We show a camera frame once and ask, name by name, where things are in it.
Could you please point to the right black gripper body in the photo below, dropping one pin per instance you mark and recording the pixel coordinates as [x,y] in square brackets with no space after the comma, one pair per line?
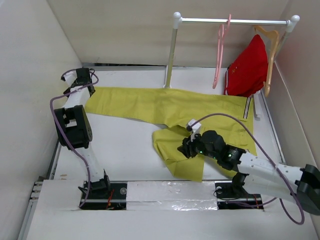
[201,149]

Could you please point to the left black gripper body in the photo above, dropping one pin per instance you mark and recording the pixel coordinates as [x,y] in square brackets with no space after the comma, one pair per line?
[93,93]

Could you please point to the yellow-green trousers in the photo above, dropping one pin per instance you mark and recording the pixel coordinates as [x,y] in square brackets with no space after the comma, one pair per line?
[174,108]

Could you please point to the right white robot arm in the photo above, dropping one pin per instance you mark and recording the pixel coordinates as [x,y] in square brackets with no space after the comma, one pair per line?
[258,176]

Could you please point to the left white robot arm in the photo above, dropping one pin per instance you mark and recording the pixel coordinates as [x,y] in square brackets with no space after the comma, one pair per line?
[73,127]

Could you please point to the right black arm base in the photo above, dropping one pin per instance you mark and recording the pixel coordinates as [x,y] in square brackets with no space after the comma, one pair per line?
[231,195]

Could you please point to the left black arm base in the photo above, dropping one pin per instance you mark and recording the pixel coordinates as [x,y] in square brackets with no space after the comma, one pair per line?
[104,195]

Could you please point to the red shorts on hanger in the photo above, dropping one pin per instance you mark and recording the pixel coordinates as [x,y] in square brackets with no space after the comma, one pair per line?
[247,74]

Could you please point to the pink plastic clothes hanger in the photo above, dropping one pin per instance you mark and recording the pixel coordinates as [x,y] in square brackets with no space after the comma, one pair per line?
[222,31]

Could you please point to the wooden clothes hanger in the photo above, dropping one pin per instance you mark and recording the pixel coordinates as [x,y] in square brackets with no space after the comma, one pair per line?
[273,36]

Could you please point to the white metal clothes rack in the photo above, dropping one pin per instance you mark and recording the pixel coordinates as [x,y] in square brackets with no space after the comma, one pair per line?
[178,20]

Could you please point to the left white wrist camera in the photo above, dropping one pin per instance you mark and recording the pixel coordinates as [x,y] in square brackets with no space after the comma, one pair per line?
[69,76]

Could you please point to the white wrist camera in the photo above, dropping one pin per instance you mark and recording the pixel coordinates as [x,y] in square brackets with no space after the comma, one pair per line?
[194,128]
[69,76]

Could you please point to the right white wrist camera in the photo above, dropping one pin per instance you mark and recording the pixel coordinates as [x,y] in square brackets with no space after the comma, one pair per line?
[194,128]

